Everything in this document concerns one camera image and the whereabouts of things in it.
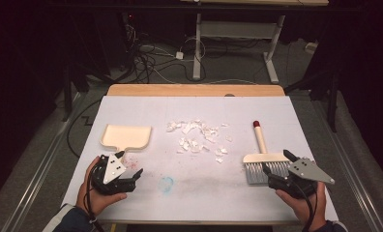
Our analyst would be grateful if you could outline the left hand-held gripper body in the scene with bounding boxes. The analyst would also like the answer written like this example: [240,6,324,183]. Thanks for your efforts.
[90,154,139,196]

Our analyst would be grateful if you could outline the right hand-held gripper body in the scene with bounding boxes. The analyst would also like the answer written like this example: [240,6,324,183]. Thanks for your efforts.
[267,157,337,200]

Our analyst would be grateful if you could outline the cream dustpan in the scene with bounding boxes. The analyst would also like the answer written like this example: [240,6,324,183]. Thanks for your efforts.
[100,124,153,160]

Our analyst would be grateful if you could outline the cream brush with red tip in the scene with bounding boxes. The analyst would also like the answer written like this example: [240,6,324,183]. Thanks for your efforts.
[242,120,297,186]

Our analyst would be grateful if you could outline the pile of white paper scraps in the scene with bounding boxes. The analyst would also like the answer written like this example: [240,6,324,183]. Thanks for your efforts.
[165,118,234,164]

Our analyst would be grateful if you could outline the person's left hand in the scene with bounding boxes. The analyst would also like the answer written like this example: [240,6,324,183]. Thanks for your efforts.
[75,156,129,218]

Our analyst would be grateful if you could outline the person's right hand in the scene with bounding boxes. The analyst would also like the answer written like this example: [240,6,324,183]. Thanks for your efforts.
[275,182,328,232]

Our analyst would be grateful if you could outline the white table mat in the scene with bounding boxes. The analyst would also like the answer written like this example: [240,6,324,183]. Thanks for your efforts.
[61,95,339,223]

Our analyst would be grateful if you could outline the black stand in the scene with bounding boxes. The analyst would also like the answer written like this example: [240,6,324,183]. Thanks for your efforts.
[284,69,340,133]
[62,64,91,123]

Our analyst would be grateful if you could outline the wooden table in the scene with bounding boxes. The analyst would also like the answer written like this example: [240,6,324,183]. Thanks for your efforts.
[97,83,302,232]

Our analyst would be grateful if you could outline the white box on floor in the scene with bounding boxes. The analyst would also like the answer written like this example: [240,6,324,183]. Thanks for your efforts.
[304,42,319,54]

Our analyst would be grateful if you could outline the right hand-held gripper cable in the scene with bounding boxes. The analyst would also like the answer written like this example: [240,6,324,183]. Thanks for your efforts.
[289,180,319,232]

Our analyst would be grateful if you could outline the hand-held gripper cable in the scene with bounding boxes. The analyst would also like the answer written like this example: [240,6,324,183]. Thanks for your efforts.
[86,162,106,232]
[289,180,319,232]

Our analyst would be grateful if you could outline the left hand-held gripper cable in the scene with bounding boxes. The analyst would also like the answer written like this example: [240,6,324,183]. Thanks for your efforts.
[86,162,106,232]

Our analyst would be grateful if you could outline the metal floor rail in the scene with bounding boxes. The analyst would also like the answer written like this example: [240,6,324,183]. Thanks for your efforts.
[0,93,87,232]
[309,96,383,232]

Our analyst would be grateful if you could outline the black floor cable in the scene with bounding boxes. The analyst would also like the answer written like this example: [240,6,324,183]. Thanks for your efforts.
[66,98,103,159]

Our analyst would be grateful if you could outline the tangle of floor cables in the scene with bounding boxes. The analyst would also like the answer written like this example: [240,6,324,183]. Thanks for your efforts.
[121,22,210,85]

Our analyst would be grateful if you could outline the white desk frame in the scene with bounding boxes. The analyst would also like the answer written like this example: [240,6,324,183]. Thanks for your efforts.
[179,0,330,85]

